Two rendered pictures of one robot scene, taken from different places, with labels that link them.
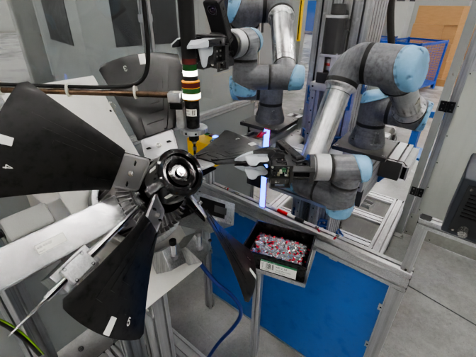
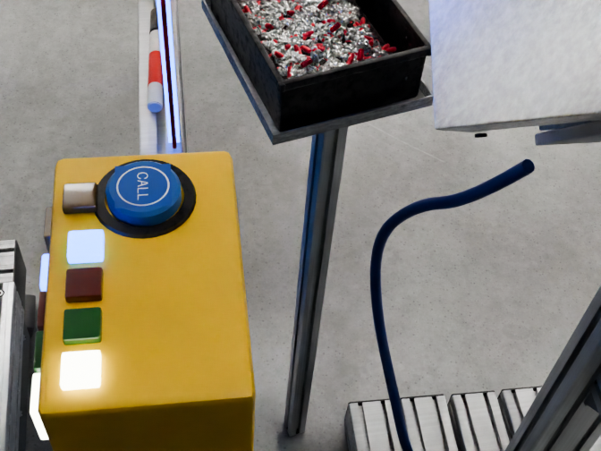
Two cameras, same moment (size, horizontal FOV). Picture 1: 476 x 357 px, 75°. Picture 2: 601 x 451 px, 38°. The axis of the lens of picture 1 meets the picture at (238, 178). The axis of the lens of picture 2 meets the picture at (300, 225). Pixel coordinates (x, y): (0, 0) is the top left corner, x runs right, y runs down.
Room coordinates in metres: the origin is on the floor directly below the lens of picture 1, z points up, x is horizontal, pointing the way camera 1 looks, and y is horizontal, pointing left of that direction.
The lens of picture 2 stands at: (1.34, 0.35, 1.44)
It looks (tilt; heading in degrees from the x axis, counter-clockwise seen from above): 51 degrees down; 221
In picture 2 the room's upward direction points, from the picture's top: 5 degrees clockwise
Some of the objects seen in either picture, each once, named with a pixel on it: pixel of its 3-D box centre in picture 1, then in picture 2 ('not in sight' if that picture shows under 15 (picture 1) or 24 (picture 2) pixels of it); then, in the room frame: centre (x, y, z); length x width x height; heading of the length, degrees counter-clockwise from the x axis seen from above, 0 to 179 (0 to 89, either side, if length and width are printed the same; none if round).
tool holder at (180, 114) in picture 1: (188, 112); not in sight; (0.74, 0.12, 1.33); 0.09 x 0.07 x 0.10; 87
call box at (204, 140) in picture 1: (208, 149); (152, 318); (1.20, 0.13, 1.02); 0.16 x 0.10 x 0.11; 52
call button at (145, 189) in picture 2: not in sight; (144, 193); (1.17, 0.09, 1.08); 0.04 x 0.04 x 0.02
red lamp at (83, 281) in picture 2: not in sight; (84, 285); (1.23, 0.12, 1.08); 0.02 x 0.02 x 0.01; 52
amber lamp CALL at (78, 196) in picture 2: not in sight; (80, 198); (1.20, 0.07, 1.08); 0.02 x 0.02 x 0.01; 52
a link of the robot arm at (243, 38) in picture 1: (231, 44); not in sight; (0.92, 0.02, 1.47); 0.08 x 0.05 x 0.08; 62
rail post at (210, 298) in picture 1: (207, 256); not in sight; (1.22, 0.15, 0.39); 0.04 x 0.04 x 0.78; 52
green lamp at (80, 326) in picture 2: not in sight; (82, 326); (1.25, 0.14, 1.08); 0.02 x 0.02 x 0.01; 52
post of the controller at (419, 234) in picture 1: (415, 244); not in sight; (0.70, -0.53, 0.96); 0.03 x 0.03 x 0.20; 52
